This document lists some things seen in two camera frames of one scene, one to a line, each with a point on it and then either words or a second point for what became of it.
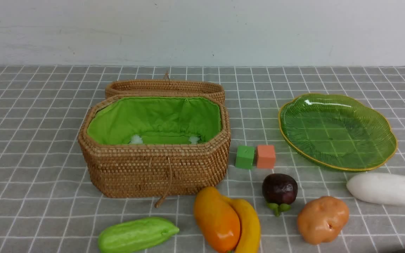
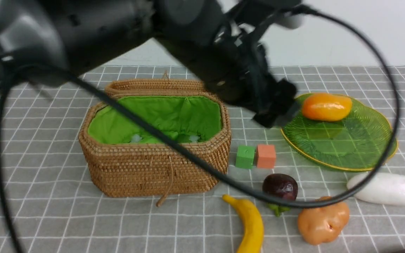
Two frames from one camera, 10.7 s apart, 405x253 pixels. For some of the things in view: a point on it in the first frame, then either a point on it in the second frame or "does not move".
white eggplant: [387, 188] does not move
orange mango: [218, 219] -> [326, 107]
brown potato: [320, 220] does not move
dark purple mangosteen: [279, 191] does not move
